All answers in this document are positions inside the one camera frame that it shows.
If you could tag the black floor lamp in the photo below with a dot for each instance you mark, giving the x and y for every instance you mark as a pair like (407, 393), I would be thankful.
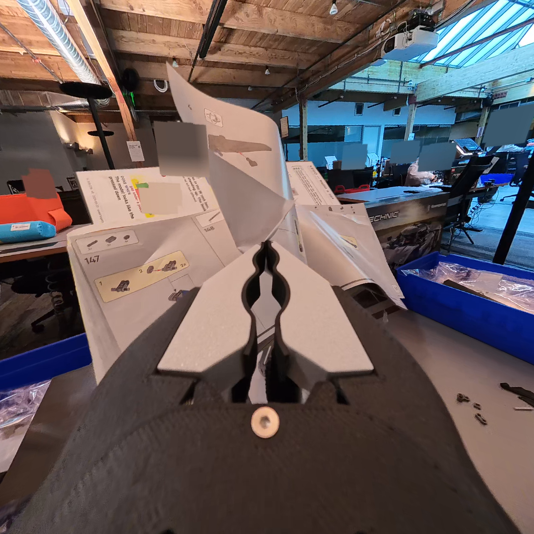
(85, 89)

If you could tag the white projector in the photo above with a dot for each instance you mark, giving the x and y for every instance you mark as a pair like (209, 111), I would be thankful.
(411, 44)

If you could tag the black office chair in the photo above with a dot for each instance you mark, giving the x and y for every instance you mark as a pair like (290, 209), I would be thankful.
(41, 288)
(471, 179)

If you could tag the clear plastic bags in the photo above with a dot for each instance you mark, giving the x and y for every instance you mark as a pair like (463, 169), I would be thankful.
(479, 283)
(21, 413)

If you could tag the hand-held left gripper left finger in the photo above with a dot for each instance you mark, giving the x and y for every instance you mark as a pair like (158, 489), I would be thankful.
(208, 325)

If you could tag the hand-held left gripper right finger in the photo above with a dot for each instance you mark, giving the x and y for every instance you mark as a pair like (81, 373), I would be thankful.
(325, 325)

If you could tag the wooden office table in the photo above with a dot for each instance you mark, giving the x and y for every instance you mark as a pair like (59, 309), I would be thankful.
(396, 194)

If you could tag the orange bag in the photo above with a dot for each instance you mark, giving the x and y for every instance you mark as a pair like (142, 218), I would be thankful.
(25, 208)

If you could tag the black box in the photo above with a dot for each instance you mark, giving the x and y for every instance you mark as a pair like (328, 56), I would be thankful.
(409, 233)

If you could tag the metal ventilation duct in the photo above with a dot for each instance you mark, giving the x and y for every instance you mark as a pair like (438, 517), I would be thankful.
(54, 37)

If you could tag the lego instruction booklet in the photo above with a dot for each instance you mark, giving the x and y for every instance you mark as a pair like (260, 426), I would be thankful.
(167, 233)

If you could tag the blue plastic bin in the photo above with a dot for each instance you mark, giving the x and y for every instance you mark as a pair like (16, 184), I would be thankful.
(459, 308)
(41, 358)

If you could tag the dark grey two-hole lego piece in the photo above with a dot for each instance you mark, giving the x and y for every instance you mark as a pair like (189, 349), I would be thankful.
(481, 418)

